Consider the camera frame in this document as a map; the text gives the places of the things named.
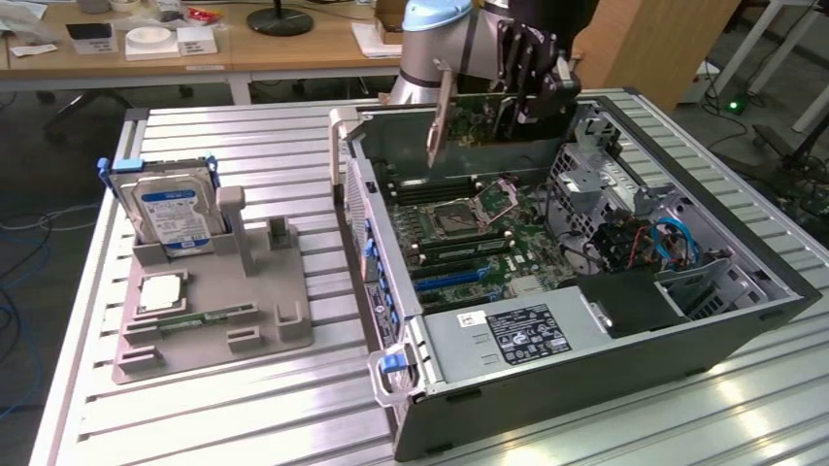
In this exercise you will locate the silver chipset heat sink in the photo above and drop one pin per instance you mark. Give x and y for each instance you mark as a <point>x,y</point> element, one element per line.
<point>529,285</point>

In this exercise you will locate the grey plastic parts rack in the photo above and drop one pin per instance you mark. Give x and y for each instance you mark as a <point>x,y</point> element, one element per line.
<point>207,340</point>

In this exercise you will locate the white box with black top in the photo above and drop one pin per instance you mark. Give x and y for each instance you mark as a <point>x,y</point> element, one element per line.
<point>93,39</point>

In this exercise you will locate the RAM stick with white label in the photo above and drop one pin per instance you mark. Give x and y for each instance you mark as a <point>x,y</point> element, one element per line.
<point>466,250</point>

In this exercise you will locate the blue case latch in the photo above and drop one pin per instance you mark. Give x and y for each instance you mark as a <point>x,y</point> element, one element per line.
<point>390,364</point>

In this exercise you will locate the black floor stand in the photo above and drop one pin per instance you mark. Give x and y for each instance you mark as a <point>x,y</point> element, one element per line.
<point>770,138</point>

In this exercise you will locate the blue expansion slot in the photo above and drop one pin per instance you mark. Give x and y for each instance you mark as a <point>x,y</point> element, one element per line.
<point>447,280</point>

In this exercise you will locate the metal disk bay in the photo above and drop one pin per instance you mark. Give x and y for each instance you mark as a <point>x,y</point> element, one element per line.
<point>712,272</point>

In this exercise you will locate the hard disk with blue label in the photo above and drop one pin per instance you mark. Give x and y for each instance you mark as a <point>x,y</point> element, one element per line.
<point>175,213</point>

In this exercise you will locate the graphics card with metal bracket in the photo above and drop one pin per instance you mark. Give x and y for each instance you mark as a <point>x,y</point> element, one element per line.
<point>442,107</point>

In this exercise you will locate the metal drive cage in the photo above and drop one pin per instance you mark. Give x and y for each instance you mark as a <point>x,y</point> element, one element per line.
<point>582,184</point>

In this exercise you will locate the white table frame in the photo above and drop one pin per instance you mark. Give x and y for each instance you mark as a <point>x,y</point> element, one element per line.
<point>746,48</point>

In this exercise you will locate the grey power supply unit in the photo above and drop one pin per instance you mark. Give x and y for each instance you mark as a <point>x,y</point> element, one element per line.
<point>466,349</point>

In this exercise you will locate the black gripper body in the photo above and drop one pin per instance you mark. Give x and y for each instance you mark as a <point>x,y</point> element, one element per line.
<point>557,14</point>

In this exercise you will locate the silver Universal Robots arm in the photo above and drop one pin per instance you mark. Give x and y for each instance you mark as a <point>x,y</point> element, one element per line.
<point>427,48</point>

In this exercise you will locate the white paper card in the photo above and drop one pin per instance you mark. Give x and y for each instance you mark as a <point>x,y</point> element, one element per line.
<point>32,49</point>

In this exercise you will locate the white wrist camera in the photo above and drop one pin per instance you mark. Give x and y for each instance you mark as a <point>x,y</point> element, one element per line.
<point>566,75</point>

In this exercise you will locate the CPU socket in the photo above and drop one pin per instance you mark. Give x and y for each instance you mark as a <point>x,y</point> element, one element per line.
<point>457,218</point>

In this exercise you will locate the silver CPU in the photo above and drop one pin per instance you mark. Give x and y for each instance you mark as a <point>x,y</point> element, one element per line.
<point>160,293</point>

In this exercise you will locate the red packet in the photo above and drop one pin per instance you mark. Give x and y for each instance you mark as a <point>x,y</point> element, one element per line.
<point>202,15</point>

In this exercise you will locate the brown cardboard box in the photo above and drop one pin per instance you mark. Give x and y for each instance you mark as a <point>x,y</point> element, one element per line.
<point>388,19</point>

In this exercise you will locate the green RAM stick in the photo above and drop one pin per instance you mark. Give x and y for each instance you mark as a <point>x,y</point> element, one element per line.
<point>194,319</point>

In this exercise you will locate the white paper stack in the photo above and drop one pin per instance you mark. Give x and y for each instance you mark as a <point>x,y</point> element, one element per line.
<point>375,41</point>

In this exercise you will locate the white box with round hollow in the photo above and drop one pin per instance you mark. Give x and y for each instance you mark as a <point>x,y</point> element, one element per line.
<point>152,43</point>

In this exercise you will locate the wooden cabinet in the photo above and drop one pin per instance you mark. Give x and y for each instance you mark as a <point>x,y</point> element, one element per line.
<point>647,48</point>

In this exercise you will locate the device with green light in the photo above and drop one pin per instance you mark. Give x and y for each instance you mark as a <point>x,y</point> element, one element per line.
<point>733,105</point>

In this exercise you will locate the green motherboard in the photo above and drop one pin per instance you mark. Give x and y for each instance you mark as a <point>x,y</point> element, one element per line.
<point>525,242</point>

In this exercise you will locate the metal socket cover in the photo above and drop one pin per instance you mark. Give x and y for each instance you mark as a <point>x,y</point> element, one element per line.
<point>498,196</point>

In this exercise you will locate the small white labelled box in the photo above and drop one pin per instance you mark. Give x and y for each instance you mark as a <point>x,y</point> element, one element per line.
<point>195,41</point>

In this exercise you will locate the open black PC case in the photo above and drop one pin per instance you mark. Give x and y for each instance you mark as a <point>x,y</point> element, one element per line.
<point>582,388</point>

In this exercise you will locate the wooden desk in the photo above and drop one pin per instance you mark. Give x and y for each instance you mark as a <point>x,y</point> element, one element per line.
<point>291,48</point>

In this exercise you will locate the black round lamp base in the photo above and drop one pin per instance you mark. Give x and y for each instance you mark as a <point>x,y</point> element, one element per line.
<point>279,22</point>

